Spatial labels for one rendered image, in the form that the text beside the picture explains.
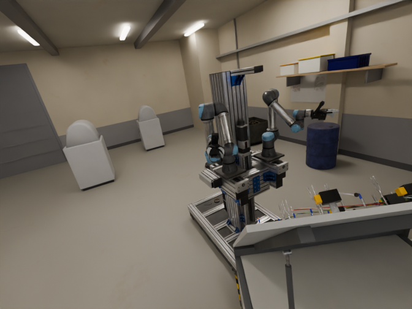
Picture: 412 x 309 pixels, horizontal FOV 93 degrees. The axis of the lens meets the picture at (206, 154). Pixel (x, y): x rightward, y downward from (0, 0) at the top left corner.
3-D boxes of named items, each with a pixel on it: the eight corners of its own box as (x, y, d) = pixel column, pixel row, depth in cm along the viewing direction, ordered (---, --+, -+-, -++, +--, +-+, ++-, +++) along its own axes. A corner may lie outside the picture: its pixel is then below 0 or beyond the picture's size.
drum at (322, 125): (343, 165, 388) (347, 124, 358) (320, 172, 375) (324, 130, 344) (319, 156, 438) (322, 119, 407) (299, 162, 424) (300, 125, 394)
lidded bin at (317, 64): (334, 69, 383) (335, 53, 373) (320, 72, 366) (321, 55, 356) (309, 72, 427) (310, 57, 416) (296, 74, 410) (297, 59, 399)
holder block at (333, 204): (370, 211, 60) (355, 184, 64) (329, 219, 63) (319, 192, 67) (366, 214, 63) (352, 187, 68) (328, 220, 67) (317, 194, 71)
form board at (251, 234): (400, 224, 137) (398, 221, 138) (734, 164, 47) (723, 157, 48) (233, 247, 140) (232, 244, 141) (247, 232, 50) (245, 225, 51)
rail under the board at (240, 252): (233, 250, 144) (232, 243, 142) (395, 227, 142) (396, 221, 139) (235, 257, 139) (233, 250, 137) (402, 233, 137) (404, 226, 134)
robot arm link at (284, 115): (264, 88, 177) (303, 128, 171) (268, 87, 185) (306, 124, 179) (255, 98, 185) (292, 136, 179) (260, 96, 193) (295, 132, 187)
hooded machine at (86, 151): (81, 193, 445) (51, 127, 389) (83, 181, 503) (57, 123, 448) (117, 181, 476) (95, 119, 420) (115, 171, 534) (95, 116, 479)
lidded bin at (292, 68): (305, 72, 433) (305, 61, 424) (294, 74, 419) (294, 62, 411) (289, 74, 468) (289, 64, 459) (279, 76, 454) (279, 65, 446)
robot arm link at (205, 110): (222, 164, 177) (214, 102, 157) (206, 166, 177) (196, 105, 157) (221, 159, 188) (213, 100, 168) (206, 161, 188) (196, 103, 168)
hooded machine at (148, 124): (146, 152, 653) (133, 108, 601) (142, 148, 706) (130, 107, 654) (166, 146, 681) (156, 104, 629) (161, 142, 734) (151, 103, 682)
